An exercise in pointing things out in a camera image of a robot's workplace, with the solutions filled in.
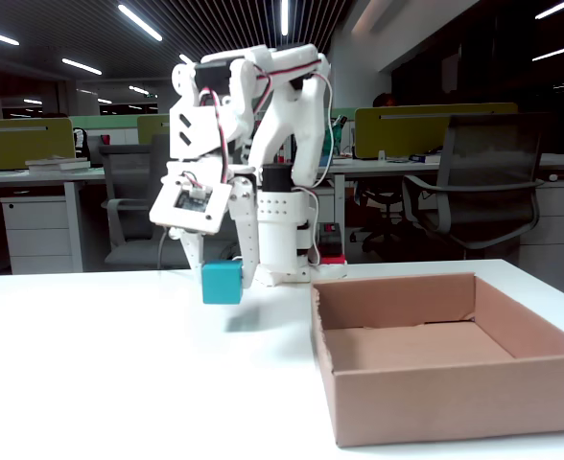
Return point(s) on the brown cardboard box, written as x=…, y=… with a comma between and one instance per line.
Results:
x=454, y=397

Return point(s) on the red and black electronics module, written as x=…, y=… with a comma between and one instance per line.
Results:
x=332, y=244

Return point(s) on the stack of books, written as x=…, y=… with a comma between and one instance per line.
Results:
x=61, y=165

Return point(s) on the dark blue book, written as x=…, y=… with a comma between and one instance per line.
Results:
x=423, y=158

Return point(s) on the white square camera module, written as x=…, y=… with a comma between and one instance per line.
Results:
x=167, y=215

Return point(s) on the long yellow-green desk partition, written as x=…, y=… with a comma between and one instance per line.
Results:
x=406, y=134

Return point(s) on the blue cube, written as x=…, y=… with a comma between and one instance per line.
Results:
x=222, y=285

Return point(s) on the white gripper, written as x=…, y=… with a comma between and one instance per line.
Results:
x=244, y=205

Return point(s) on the long white office desk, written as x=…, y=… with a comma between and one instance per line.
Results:
x=383, y=166

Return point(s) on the light green desk partition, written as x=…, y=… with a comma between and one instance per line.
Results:
x=109, y=121

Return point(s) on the black mesh office chair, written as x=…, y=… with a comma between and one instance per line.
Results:
x=493, y=144

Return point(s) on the small olive desk partition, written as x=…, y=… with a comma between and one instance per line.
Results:
x=152, y=129

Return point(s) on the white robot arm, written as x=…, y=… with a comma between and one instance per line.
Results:
x=291, y=120

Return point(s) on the grey office chair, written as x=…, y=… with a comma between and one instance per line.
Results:
x=128, y=172

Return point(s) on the white drawer cabinet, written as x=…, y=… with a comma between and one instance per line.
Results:
x=37, y=230

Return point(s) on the black chair with star base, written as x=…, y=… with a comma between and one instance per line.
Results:
x=378, y=201

